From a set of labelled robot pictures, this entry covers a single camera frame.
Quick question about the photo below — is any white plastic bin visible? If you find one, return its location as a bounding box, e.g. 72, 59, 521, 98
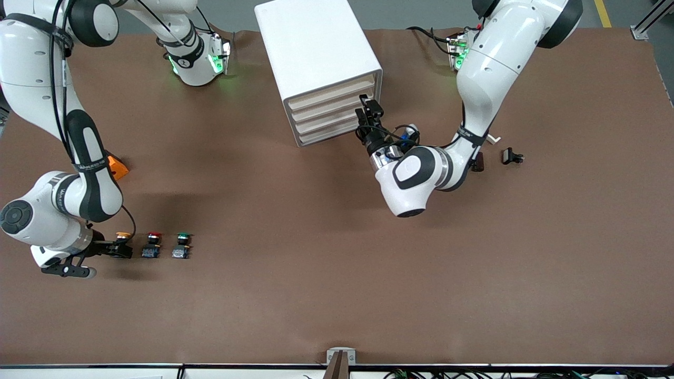
290, 88, 369, 123

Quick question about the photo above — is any red push button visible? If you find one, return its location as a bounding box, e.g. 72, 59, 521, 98
141, 232, 163, 260

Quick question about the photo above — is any green push button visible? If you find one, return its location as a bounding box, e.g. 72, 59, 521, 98
172, 232, 194, 260

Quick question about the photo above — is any orange box with hole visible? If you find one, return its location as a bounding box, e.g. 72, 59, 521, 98
108, 154, 130, 181

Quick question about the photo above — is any brown table mat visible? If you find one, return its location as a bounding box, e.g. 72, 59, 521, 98
0, 27, 674, 366

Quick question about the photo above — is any black base cable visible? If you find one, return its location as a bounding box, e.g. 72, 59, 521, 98
408, 25, 459, 53

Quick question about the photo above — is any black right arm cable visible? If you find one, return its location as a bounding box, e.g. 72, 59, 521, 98
49, 0, 136, 240

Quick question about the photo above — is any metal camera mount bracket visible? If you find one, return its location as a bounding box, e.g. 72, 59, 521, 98
324, 347, 356, 379

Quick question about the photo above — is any aluminium frame profile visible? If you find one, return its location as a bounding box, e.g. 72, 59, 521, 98
631, 0, 674, 42

